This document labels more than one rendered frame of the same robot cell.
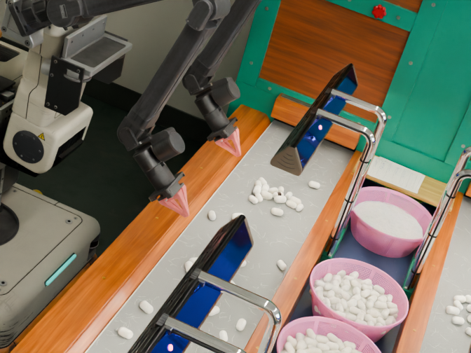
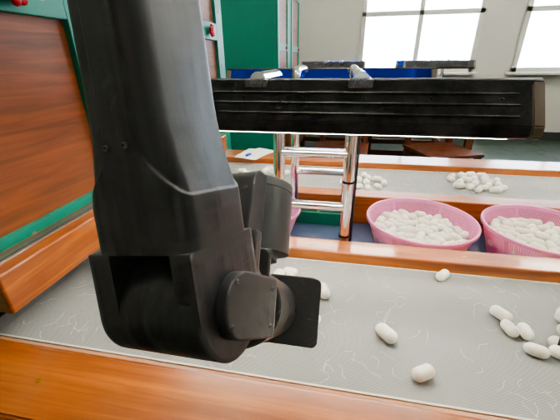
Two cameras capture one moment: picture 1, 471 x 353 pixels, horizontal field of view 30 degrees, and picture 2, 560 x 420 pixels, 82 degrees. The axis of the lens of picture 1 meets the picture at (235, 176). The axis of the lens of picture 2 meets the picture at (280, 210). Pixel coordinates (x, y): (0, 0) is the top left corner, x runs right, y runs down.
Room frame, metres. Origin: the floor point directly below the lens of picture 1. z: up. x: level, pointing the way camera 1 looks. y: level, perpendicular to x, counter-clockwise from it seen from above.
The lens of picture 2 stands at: (2.21, 0.33, 1.14)
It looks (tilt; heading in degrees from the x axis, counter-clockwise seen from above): 25 degrees down; 269
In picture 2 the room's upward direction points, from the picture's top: 1 degrees counter-clockwise
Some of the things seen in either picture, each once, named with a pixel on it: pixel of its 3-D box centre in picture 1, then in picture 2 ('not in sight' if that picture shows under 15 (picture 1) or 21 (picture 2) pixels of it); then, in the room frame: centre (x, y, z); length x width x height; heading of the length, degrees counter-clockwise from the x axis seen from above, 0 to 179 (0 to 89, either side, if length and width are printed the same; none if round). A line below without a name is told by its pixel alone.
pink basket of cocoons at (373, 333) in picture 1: (353, 304); (417, 234); (1.84, -0.39, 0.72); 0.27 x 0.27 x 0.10
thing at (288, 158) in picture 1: (321, 111); (303, 104); (2.16, -0.17, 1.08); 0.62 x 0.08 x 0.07; 168
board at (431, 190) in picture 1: (405, 180); not in sight; (2.49, -0.53, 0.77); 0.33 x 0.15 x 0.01; 78
